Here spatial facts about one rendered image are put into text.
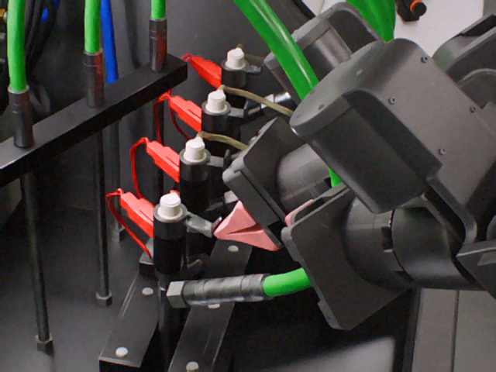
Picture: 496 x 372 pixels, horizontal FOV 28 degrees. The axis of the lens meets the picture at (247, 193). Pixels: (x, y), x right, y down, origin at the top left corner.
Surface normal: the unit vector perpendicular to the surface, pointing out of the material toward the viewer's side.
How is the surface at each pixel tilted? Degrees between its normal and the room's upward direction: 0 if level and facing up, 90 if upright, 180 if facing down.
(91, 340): 0
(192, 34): 90
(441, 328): 0
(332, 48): 48
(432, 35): 0
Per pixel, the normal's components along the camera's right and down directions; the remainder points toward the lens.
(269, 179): 0.64, -0.34
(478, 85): -0.07, 0.29
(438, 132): 0.41, -0.24
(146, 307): 0.06, -0.78
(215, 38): -0.22, 0.60
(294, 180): -0.72, 0.07
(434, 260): -0.80, 0.49
